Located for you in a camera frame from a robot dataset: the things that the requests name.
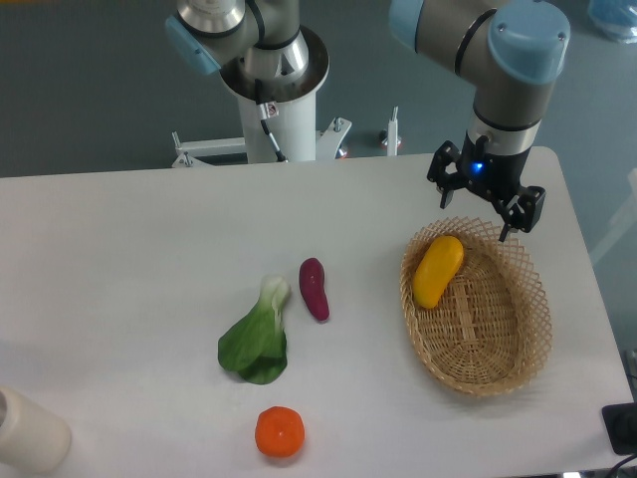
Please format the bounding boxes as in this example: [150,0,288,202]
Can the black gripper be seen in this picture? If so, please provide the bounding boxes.
[427,135,546,242]

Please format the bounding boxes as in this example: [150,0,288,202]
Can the green bok choy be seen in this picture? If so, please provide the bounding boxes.
[217,275,291,385]

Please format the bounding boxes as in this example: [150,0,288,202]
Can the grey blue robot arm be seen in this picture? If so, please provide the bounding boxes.
[164,1,570,233]

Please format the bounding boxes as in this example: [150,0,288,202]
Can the yellow mango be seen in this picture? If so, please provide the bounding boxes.
[412,235,465,309]

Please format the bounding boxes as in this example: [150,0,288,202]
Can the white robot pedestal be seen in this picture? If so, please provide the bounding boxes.
[172,27,352,167]

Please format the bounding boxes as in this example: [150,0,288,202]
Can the purple sweet potato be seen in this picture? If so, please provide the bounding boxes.
[299,258,329,323]

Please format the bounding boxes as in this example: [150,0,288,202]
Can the black pedestal cable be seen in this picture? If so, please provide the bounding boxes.
[254,78,290,163]

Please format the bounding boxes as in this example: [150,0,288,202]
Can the woven bamboo basket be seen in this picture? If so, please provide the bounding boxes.
[399,217,552,396]

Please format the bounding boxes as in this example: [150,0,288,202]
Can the blue plastic bag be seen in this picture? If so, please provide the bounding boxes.
[587,0,636,44]

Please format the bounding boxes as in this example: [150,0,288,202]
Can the black device with cable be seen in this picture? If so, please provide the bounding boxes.
[601,402,636,477]

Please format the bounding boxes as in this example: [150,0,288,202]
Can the cream cylindrical bottle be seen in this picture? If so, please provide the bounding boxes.
[1,386,72,474]

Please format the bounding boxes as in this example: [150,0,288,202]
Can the orange tangerine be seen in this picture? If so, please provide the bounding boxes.
[255,406,306,458]

